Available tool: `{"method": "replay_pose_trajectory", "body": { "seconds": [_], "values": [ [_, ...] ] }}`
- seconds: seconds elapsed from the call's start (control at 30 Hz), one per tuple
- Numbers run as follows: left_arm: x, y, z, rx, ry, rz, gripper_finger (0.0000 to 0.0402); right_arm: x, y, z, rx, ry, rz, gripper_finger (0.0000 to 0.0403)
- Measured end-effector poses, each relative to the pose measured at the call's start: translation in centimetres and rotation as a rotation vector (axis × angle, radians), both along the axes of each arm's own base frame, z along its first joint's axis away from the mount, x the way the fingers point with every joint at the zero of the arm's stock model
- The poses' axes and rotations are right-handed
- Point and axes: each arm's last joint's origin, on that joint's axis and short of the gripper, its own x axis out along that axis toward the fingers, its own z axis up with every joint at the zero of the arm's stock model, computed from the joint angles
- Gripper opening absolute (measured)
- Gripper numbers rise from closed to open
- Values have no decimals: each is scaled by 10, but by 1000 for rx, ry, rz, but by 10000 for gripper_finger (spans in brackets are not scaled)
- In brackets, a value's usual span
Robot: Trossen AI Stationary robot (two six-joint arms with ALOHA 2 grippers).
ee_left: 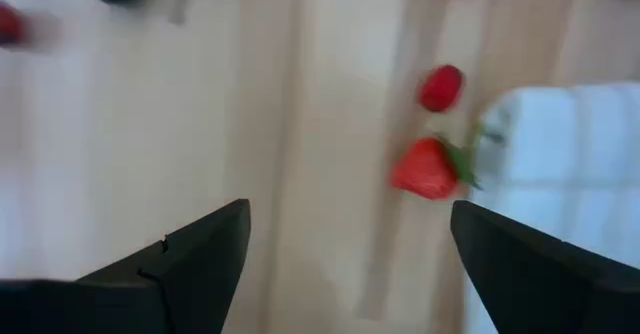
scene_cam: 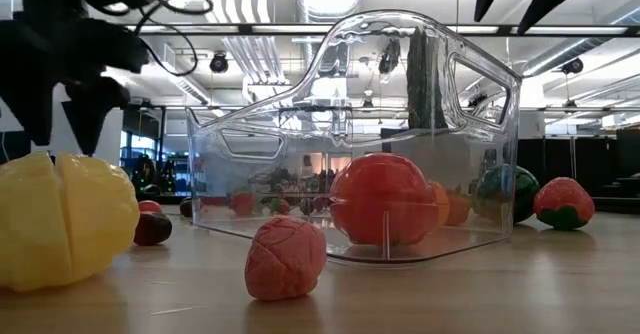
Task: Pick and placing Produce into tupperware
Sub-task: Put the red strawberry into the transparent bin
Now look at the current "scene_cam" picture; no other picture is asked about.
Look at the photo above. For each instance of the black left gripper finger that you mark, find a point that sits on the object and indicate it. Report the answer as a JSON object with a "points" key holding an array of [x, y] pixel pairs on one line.
{"points": [[95, 104], [27, 111]]}

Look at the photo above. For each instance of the yellow toy fruit green top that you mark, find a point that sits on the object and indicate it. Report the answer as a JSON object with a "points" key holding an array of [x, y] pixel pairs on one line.
{"points": [[75, 214]]}

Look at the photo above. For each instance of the small red toy strawberry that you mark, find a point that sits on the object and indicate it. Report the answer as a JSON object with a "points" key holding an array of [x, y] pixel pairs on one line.
{"points": [[281, 207], [242, 204], [150, 206]]}

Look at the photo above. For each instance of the clear plastic container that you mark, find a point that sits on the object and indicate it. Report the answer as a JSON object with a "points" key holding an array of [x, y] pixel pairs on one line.
{"points": [[300, 124]]}

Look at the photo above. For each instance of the green striped toy watermelon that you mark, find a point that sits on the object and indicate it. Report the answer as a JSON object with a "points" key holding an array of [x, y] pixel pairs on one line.
{"points": [[526, 194]]}

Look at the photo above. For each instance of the large red toy strawberry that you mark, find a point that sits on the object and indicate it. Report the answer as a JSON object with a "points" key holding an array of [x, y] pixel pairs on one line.
{"points": [[564, 199]]}

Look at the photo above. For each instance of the orange toy orange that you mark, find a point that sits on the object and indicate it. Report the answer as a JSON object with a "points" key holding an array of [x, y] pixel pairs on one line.
{"points": [[454, 206]]}

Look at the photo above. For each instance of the red toy apple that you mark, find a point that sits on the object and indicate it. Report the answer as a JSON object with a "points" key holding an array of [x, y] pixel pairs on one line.
{"points": [[382, 199]]}

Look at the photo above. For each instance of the pink lumpy toy fruit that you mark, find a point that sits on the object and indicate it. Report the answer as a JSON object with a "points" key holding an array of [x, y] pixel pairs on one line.
{"points": [[285, 259]]}

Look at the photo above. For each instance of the black background rack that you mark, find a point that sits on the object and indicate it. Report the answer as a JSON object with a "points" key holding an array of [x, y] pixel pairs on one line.
{"points": [[145, 119]]}

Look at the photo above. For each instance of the black ceiling spotlight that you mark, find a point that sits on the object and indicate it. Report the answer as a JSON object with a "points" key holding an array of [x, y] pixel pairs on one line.
{"points": [[218, 63], [390, 56], [572, 66]]}

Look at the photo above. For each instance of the green artificial cactus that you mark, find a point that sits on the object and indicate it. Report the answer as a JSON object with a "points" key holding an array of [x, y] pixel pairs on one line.
{"points": [[425, 84]]}

